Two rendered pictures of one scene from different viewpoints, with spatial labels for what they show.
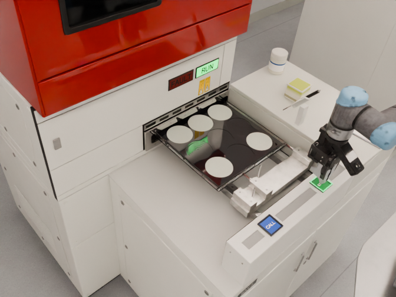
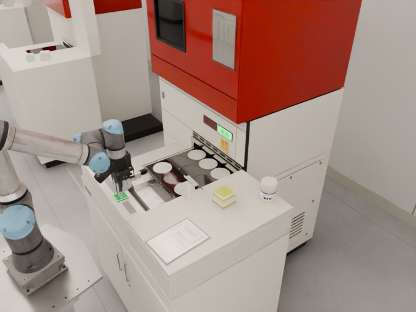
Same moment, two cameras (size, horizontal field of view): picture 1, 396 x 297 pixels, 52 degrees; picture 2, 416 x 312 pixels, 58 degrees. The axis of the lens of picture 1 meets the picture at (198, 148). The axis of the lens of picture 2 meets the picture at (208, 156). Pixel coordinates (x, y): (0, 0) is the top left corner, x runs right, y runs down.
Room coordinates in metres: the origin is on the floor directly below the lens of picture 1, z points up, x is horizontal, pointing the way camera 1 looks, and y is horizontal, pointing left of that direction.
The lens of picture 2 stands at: (1.55, -1.61, 2.03)
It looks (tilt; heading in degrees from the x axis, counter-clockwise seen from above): 33 degrees down; 101
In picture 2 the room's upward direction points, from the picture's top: straight up
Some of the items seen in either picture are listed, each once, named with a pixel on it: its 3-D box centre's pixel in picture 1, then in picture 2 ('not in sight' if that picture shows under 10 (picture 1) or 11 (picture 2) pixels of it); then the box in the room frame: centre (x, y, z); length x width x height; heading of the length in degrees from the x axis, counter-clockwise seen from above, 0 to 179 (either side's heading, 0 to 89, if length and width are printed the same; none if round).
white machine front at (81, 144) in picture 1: (151, 109); (198, 125); (1.14, 0.18, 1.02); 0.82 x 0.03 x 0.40; 136
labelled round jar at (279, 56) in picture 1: (277, 61); (268, 189); (1.56, -0.31, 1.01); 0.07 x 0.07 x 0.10
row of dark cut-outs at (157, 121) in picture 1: (188, 105); (215, 149); (1.26, 0.05, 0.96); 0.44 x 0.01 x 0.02; 136
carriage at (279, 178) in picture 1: (273, 182); (147, 196); (0.99, -0.28, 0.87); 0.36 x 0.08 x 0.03; 136
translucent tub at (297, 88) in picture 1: (297, 91); (223, 197); (1.38, -0.38, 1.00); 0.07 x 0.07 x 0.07; 50
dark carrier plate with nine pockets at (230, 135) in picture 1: (219, 138); (190, 171); (1.16, -0.08, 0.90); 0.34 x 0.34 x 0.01; 46
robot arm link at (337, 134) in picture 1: (339, 128); (116, 150); (0.93, -0.41, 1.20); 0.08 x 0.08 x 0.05
